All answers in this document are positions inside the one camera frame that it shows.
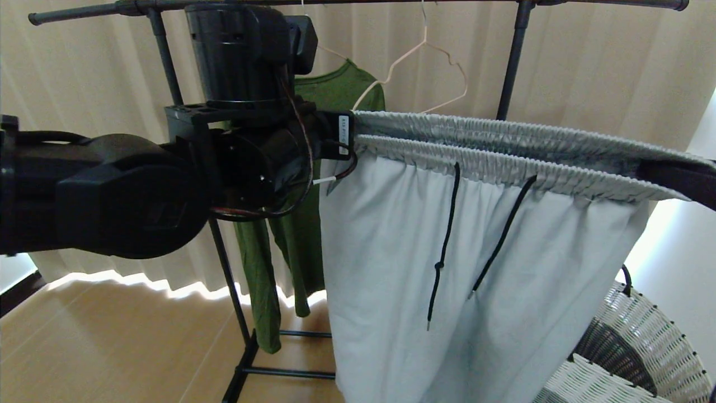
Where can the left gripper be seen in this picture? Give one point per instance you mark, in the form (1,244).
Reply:
(263,168)

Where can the green sleeveless shirt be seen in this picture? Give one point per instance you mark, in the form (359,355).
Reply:
(341,84)

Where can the pink clothes hanger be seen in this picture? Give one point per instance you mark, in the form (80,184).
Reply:
(425,33)
(335,54)

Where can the pale grey garment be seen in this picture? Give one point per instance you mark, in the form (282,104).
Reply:
(391,280)

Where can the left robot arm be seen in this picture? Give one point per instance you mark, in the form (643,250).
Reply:
(112,190)

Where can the black clothes rack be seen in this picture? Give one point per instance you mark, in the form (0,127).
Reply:
(512,56)

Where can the white laundry basket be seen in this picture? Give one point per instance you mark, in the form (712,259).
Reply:
(643,336)

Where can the window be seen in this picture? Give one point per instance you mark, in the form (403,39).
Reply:
(17,268)

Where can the beige curtain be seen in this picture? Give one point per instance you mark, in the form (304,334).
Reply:
(587,67)

